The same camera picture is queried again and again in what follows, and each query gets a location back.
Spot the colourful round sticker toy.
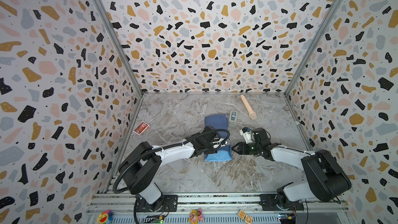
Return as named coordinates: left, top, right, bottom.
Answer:
left=96, top=210, right=113, bottom=224

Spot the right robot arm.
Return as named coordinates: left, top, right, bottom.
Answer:
left=231, top=128, right=352, bottom=207

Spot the blue wrapping paper sheet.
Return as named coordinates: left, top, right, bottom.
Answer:
left=203, top=114, right=233, bottom=162

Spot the red playing card deck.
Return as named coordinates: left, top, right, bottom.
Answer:
left=133, top=121, right=150, bottom=135

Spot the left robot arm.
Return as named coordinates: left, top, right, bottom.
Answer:
left=112, top=125, right=230, bottom=212

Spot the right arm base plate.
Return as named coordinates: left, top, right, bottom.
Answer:
left=259, top=194, right=305, bottom=212

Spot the black corrugated cable hose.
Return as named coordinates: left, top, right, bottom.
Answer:
left=111, top=129, right=231, bottom=224

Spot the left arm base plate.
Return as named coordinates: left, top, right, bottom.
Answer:
left=134, top=194, right=178, bottom=213

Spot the aluminium mounting rail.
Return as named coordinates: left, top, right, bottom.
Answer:
left=83, top=192, right=355, bottom=224

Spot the orange square sticker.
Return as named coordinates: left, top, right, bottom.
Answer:
left=237, top=209, right=253, bottom=224

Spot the pink yellow sticker toy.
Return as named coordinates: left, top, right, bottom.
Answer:
left=189, top=208, right=204, bottom=224

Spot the white tape dispenser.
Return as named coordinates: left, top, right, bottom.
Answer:
left=228, top=110, right=238, bottom=127

